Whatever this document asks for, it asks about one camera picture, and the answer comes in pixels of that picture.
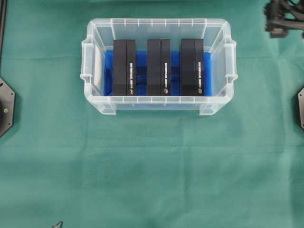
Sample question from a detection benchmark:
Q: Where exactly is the black box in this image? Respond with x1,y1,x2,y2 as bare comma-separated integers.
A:
147,39,171,96
180,38,205,96
113,39,137,96

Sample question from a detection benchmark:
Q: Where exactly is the small dark object bottom edge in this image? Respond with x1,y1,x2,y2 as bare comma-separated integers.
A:
52,221,63,228

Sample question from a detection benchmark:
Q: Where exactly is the green table cloth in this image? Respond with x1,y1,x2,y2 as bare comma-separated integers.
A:
0,0,304,228

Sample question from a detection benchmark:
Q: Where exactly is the clear plastic storage case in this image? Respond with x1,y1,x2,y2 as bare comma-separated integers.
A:
80,18,238,115

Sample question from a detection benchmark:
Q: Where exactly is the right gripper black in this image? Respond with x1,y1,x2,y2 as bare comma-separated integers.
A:
263,0,304,38

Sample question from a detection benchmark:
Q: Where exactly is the black frame rail left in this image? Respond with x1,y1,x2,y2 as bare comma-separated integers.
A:
0,0,7,58

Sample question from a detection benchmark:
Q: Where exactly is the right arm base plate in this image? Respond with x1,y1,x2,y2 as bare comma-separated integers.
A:
298,88,304,129

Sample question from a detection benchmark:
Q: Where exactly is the blue cloth liner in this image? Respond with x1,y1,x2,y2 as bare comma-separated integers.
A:
103,50,212,97

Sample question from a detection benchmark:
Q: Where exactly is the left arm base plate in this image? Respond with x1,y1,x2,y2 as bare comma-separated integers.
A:
0,78,15,136

